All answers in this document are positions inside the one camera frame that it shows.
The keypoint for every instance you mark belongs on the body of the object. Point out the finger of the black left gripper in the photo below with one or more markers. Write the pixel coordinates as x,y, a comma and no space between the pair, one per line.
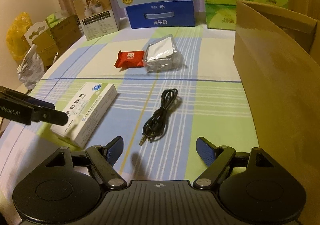
45,112

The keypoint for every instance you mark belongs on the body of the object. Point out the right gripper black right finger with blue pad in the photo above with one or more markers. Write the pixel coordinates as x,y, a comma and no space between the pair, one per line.
218,162

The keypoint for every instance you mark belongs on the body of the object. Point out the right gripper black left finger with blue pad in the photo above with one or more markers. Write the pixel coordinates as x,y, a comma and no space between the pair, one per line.
102,159

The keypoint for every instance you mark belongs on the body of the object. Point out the white green pill box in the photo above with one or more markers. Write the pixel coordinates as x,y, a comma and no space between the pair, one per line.
84,112

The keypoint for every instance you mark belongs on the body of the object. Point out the crumpled white plastic bag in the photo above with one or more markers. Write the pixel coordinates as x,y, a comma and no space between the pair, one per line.
31,69

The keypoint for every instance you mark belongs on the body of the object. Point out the yellow plastic bag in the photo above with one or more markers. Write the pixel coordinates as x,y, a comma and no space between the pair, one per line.
15,39

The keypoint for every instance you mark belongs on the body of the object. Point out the brown cardboard boxes stack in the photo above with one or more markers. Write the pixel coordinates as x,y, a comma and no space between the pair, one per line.
55,40

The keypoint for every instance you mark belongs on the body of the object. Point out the checked tablecloth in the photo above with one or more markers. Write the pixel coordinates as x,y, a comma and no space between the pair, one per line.
211,100

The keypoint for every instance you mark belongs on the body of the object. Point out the red snack packet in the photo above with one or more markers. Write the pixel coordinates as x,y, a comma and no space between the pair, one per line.
130,59

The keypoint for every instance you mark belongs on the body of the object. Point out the white product box with photo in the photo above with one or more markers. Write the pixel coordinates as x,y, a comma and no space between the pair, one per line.
97,17

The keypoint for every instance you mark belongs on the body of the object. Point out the silver foil packet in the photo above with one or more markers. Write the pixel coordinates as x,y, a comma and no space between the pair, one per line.
162,55

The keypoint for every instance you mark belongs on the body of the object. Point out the large brown cardboard box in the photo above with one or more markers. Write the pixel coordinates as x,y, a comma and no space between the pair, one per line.
276,54

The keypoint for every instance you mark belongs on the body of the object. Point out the dark blue milk carton box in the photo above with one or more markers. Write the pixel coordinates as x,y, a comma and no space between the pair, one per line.
162,14

